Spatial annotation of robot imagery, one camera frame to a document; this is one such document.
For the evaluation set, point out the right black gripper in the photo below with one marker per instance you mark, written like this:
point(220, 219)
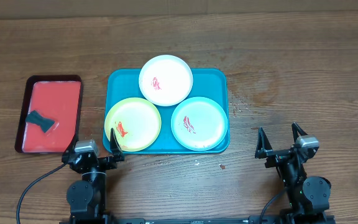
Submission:
point(264, 146)

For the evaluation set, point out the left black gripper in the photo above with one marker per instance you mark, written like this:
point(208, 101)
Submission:
point(107, 162)

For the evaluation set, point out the yellow-green plate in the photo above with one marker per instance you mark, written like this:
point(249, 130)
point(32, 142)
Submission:
point(133, 123)

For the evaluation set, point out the black bow-shaped sponge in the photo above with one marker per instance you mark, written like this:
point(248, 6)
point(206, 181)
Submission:
point(36, 118)

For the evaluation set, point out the white plate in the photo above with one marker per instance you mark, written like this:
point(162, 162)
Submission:
point(165, 80)

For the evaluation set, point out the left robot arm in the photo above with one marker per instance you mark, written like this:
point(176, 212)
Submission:
point(88, 197)

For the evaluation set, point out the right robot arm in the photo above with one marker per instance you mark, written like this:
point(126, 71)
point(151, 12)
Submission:
point(308, 196)

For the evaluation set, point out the dark red tray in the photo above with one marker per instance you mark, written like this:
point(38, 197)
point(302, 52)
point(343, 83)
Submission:
point(57, 97)

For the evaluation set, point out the teal plastic serving tray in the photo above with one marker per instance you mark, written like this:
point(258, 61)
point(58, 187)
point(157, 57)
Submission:
point(207, 82)

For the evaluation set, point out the light blue plate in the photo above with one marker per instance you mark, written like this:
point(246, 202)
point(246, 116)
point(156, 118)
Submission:
point(199, 124)

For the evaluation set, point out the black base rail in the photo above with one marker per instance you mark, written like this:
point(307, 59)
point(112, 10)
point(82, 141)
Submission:
point(194, 221)

